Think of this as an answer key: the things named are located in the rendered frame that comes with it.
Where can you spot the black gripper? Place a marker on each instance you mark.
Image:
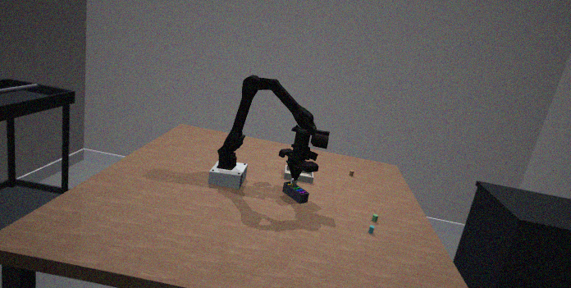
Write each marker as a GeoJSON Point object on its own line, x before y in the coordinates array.
{"type": "Point", "coordinates": [296, 160]}

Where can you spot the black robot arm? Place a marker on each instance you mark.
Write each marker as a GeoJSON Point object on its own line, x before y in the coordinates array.
{"type": "Point", "coordinates": [304, 118]}

